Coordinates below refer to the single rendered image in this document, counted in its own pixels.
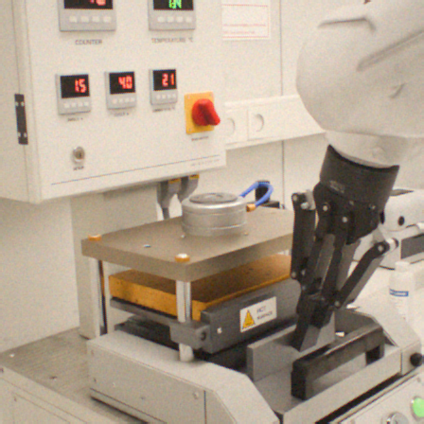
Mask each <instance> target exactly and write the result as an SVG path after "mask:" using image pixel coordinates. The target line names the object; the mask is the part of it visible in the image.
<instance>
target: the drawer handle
mask: <svg viewBox="0 0 424 424"><path fill-rule="evenodd" d="M363 353H365V355H367V356H371V357H374V358H378V359H379V358H381V357H384V356H385V335H384V329H383V325H381V324H377V323H368V324H366V325H364V326H362V327H361V328H359V329H357V330H355V331H353V332H351V333H349V334H347V335H345V336H343V337H341V338H339V339H337V340H335V341H333V342H331V343H329V344H326V345H324V346H322V347H320V348H318V349H316V350H313V351H310V352H309V353H307V354H305V355H303V357H301V358H299V359H297V360H295V361H294V362H293V364H292V371H291V395H292V396H293V397H295V398H300V399H302V400H308V399H310V398H311V382H312V381H313V380H317V379H319V378H321V377H322V376H323V375H325V374H327V373H329V372H331V371H333V370H335V369H336V368H338V367H340V366H342V365H344V364H346V363H348V362H351V360H353V359H355V358H357V357H359V356H361V354H363Z"/></svg>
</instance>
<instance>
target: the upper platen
mask: <svg viewBox="0 0 424 424"><path fill-rule="evenodd" d="M291 261H292V256H288V255H284V254H279V253H276V254H273V255H270V256H265V257H263V258H260V259H257V260H256V261H254V262H250V263H247V264H244V265H240V266H237V267H235V268H232V269H229V270H226V271H223V272H219V273H216V274H211V275H209V276H206V277H203V278H200V279H197V280H193V281H190V282H191V305H192V319H196V320H199V322H201V310H204V309H208V308H211V307H213V306H216V305H218V304H220V303H224V302H227V301H230V300H232V299H235V298H238V297H240V296H242V295H245V294H247V293H250V292H256V290H258V289H261V288H264V287H266V286H269V285H272V284H273V283H276V282H279V281H283V280H285V279H288V278H291V276H290V271H291ZM109 291H110V295H111V296H112V297H113V298H112V299H110V307H113V308H116V309H121V310H124V311H127V312H129V313H132V314H136V315H139V316H142V317H145V318H148V319H151V320H153V321H156V323H159V324H162V325H166V326H169V327H170V321H172V320H175V319H177V318H178V312H177V292H176V280H174V279H170V278H167V277H163V276H159V275H155V274H149V273H145V272H141V271H137V270H134V269H130V270H128V271H124V272H121V273H117V274H111V275H109Z"/></svg>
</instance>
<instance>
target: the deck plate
mask: <svg viewBox="0 0 424 424"><path fill-rule="evenodd" d="M79 329H80V327H75V328H72V329H68V330H66V331H63V332H60V333H57V334H54V335H51V336H48V337H45V338H42V339H40V340H37V341H34V342H30V343H27V344H22V345H19V346H16V347H14V348H11V349H9V350H6V351H3V352H0V364H1V365H3V366H5V367H6V368H8V369H9V370H10V371H13V372H15V373H17V374H19V375H21V376H23V377H25V378H28V379H30V380H33V381H35V382H37V383H39V384H41V385H42V386H44V387H46V388H48V389H50V390H52V391H54V392H56V393H58V394H60V395H63V396H65V397H67V398H69V399H70V400H72V401H74V402H76V403H77V404H79V405H81V406H83V407H85V408H87V409H89V410H91V411H93V412H96V413H98V414H100V415H104V416H106V417H108V418H110V419H111V420H113V421H115V422H117V423H119V424H150V423H148V422H146V421H144V420H142V419H140V418H138V417H136V416H133V415H130V414H127V413H125V412H123V411H121V410H119V409H117V408H115V407H113V406H111V405H109V404H107V403H105V402H103V401H101V400H99V399H95V398H93V397H91V395H90V386H89V374H88V361H87V347H86V343H87V341H89V340H92V339H89V338H86V337H84V336H81V335H79ZM422 371H424V363H422V365H421V366H419V367H414V369H413V370H411V371H409V372H408V373H406V374H404V375H403V376H401V377H399V376H395V375H394V376H392V377H390V378H389V379H387V380H384V381H382V382H380V383H379V384H377V385H375V386H374V387H372V388H370V389H369V390H367V391H365V392H364V393H362V394H361V395H359V396H357V397H356V398H355V399H353V400H351V401H349V402H347V404H345V405H343V406H342V407H340V408H338V409H337V410H335V411H333V412H332V413H330V414H328V415H326V416H324V417H323V418H321V419H318V420H317V421H315V422H313V423H312V424H339V423H341V422H342V421H344V420H345V419H347V418H349V417H350V416H352V415H354V414H356V413H357V412H359V411H360V410H362V409H364V408H365V407H367V406H368V405H370V404H372V403H373V402H375V400H376V399H378V398H380V397H382V396H383V395H385V394H386V393H389V392H391V391H392V390H394V389H395V388H397V387H399V386H400V385H401V384H402V383H404V382H406V381H407V380H409V379H411V378H412V377H414V376H416V375H417V374H419V373H420V372H422Z"/></svg>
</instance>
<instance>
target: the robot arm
mask: <svg viewBox="0 0 424 424"><path fill-rule="evenodd" d="M295 88H296V90H297V92H298V94H299V96H300V98H301V100H302V102H303V104H304V107H305V109H306V111H307V112H308V113H309V115H310V116H311V117H312V118H314V120H315V121H316V122H317V123H318V125H319V126H320V127H321V128H322V129H323V130H326V131H325V135H324V137H325V139H326V141H327V142H328V143H329V145H328V146H327V151H326V154H325V157H324V161H323V164H322V166H321V171H320V174H319V179H320V181H319V183H318V184H317V185H316V186H315V187H314V189H313V190H309V189H305V190H301V191H297V192H293V193H292V195H291V202H292V207H293V212H294V220H293V233H292V247H291V271H290V276H291V278H292V279H293V280H297V281H298V282H299V284H300V288H301V293H300V296H299V299H298V303H297V306H296V313H297V314H298V315H299V317H298V320H297V325H296V328H295V331H294V333H293V336H292V340H291V346H292V347H293V348H295V349H296V350H297V351H299V352H302V351H304V350H306V349H308V348H310V347H312V346H314V345H316V344H317V341H318V338H319V335H320V332H321V329H322V328H324V327H327V326H328V324H329V321H330V318H331V315H332V312H333V310H334V307H335V308H336V309H340V308H344V307H346V306H348V305H351V304H353V303H354V302H355V301H356V299H357V298H358V296H359V295H360V292H361V291H362V289H363V288H364V286H365V285H366V283H367V282H368V280H369V279H370V277H371V276H372V274H373V273H374V271H376V270H377V268H378V267H379V265H380V264H381V262H382V261H383V259H384V258H385V256H386V255H388V254H390V253H391V252H393V251H394V250H396V249H397V247H398V246H399V242H398V240H397V239H396V238H390V237H389V235H388V233H387V232H386V229H385V227H384V226H383V225H384V223H385V206H386V205H387V203H388V201H389V198H390V196H391V193H392V190H393V187H394V184H395V181H396V179H397V176H398V172H399V169H400V167H399V164H404V163H407V162H408V161H409V158H410V155H411V152H412V150H413V147H414V144H415V140H416V139H424V0H365V1H364V4H363V5H357V6H346V7H339V8H337V9H335V10H333V11H332V12H331V13H329V14H327V15H326V16H325V17H324V18H323V20H321V21H320V22H319V23H318V24H317V25H316V26H315V28H314V29H313V30H312V31H311V33H310V34H309V36H308V37H307V38H306V39H305V40H304V42H303V44H302V48H301V51H300V54H299V57H298V60H297V63H296V83H295ZM316 211H317V215H318V219H319V220H318V223H317V226H316V229H315V225H316ZM370 234H372V238H371V239H370V241H369V243H368V247H369V249H368V250H367V251H366V252H365V253H364V254H363V255H362V257H361V259H360V260H359V263H358V264H357V266H356V267H355V269H354V270H353V272H352V273H351V275H350V276H349V278H347V276H348V273H349V270H350V267H351V264H352V260H353V257H354V255H355V252H356V249H357V248H358V247H359V246H360V244H361V241H362V239H363V238H365V237H367V236H368V235H370ZM315 237H316V239H315V241H314V238H315ZM333 249H334V250H333ZM332 252H333V253H332ZM329 261H330V263H329ZM328 264H329V266H328ZM327 267H328V268H327ZM326 273H327V274H326ZM325 276H326V277H325ZM324 279H325V280H324ZM346 279H347V280H346ZM323 281H324V282H323ZM345 281H346V282H345ZM323 283H324V284H323ZM321 287H322V288H321ZM319 288H321V289H319ZM318 289H319V290H318Z"/></svg>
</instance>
